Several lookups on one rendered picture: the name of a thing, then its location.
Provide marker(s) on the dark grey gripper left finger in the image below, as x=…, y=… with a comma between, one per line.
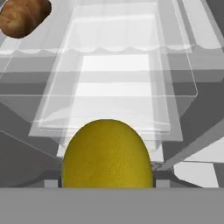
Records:
x=52, y=180

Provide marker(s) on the clear glass fridge shelf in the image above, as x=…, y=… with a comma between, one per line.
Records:
x=116, y=49

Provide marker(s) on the clear fridge drawer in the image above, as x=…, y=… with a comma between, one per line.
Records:
x=109, y=84

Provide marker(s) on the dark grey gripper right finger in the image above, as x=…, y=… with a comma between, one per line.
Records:
x=163, y=179

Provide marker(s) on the brown potato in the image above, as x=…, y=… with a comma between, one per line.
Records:
x=23, y=16

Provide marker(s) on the yellow lemon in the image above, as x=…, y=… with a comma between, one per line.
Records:
x=107, y=154

